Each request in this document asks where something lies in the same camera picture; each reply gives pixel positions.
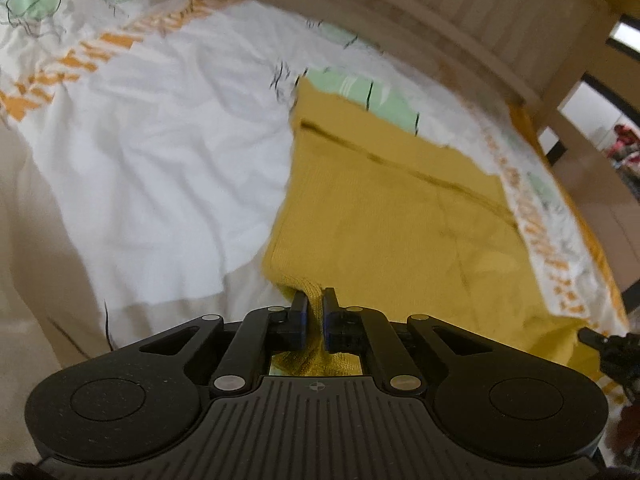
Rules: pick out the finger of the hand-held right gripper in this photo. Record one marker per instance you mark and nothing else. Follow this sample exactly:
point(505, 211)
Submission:
point(591, 337)

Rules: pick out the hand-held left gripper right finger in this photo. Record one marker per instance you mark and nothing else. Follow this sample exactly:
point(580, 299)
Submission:
point(330, 325)

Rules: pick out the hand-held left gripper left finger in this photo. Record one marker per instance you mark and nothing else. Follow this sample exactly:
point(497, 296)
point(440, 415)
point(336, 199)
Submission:
point(299, 325)

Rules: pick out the mustard yellow knit sweater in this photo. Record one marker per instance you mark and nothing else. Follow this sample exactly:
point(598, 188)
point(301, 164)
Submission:
point(400, 220)

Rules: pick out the pink plush toy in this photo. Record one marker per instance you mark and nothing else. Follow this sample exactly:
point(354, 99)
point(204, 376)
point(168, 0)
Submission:
point(625, 137)

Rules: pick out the white leaf-print blanket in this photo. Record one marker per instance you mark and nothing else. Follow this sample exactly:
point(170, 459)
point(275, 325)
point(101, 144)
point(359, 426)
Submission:
point(175, 135)

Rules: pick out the wooden bed frame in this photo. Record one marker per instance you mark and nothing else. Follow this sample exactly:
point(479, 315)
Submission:
point(475, 10)

